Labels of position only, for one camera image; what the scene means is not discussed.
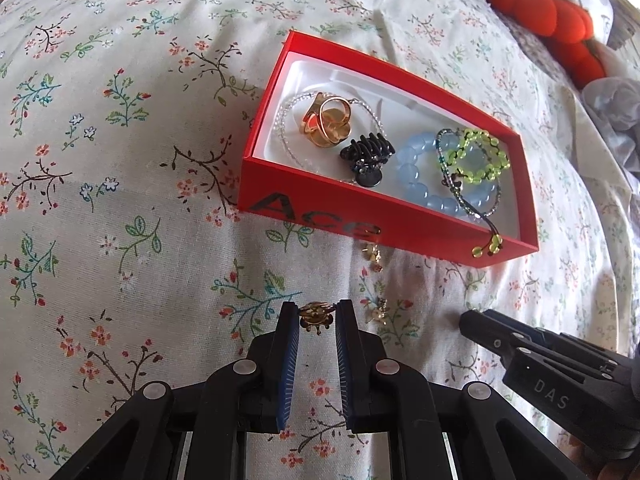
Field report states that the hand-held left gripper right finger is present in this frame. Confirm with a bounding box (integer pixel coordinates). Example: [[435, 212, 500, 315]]
[[335, 300, 588, 480]]

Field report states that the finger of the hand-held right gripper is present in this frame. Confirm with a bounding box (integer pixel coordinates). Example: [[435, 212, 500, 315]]
[[459, 310, 526, 361], [482, 309, 621, 373]]

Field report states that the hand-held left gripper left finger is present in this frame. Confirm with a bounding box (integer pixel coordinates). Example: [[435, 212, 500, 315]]
[[50, 301, 302, 480]]

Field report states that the small gold earring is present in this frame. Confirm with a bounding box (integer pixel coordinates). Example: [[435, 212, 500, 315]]
[[365, 297, 396, 326], [361, 242, 385, 273], [299, 302, 337, 333]]

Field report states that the red cardboard box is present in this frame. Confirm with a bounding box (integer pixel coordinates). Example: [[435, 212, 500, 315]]
[[237, 30, 540, 263]]

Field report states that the blue bead bracelet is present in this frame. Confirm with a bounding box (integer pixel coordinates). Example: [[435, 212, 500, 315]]
[[397, 131, 501, 218]]

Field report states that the teal beaded bracelet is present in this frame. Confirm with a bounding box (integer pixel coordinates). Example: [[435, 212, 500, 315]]
[[434, 127, 501, 221]]

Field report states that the green bead bracelet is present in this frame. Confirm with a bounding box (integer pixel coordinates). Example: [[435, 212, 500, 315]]
[[445, 129, 511, 261]]

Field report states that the black hair claw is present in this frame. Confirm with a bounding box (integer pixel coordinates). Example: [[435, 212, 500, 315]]
[[340, 132, 396, 173]]

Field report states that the clear beaded bracelet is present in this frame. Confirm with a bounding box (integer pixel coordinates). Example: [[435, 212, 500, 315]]
[[272, 92, 383, 171]]

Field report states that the gold hair claw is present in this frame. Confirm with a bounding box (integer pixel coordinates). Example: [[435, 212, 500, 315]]
[[300, 92, 351, 148]]

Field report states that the white crumpled cloth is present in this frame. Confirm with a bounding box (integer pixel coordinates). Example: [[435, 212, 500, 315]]
[[580, 79, 640, 176]]

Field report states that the red plush toy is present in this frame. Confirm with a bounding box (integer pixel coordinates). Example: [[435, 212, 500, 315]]
[[487, 0, 608, 91]]

